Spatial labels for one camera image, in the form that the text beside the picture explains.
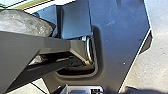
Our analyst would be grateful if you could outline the small white box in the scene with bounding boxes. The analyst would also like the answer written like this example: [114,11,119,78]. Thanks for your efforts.
[55,84,105,94]

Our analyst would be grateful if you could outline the thin robot base cable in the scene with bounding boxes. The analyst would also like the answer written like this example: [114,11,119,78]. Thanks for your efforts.
[30,81,50,94]

